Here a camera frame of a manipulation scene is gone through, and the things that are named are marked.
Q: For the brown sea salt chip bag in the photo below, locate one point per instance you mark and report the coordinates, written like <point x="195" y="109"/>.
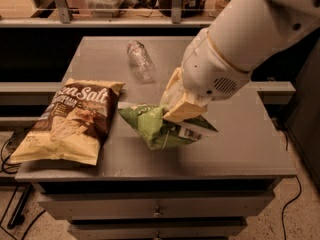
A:
<point x="74" y="126"/>

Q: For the metal drawer knob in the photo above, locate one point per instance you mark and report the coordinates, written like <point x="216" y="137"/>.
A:
<point x="157" y="212"/>

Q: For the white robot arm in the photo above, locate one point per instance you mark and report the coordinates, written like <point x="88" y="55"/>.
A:
<point x="248" y="32"/>

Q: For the grey drawer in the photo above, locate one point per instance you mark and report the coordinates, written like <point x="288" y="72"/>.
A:
<point x="154" y="205"/>
<point x="165" y="229"/>

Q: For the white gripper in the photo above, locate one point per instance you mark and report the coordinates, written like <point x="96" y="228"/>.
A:
<point x="210" y="70"/>

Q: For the green jalapeno chip bag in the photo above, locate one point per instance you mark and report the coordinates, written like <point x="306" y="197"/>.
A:
<point x="147" y="121"/>

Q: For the lower grey drawer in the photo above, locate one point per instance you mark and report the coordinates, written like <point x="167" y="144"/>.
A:
<point x="165" y="229"/>

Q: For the grey metal shelf rail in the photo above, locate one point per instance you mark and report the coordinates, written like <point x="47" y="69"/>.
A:
<point x="76" y="14"/>

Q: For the grey drawer cabinet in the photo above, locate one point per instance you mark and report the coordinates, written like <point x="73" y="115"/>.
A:
<point x="245" y="155"/>

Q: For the top grey drawer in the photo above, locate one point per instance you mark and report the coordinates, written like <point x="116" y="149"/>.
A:
<point x="154" y="205"/>

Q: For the clear plastic water bottle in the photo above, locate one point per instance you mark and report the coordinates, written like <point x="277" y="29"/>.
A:
<point x="140" y="61"/>

